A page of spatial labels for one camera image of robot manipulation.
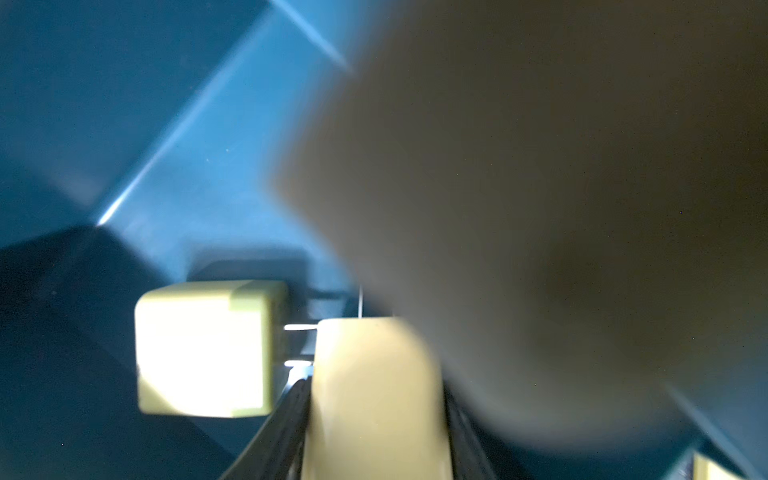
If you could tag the yellow plug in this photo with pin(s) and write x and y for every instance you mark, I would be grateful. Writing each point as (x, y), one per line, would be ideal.
(377, 408)
(215, 349)

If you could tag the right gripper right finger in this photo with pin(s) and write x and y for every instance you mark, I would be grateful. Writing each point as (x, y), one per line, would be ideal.
(469, 460)

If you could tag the teal drawer cabinet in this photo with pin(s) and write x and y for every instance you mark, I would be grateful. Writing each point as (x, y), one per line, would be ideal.
(566, 199)

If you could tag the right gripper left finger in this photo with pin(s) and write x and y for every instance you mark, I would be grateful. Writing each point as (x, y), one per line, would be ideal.
(276, 451)

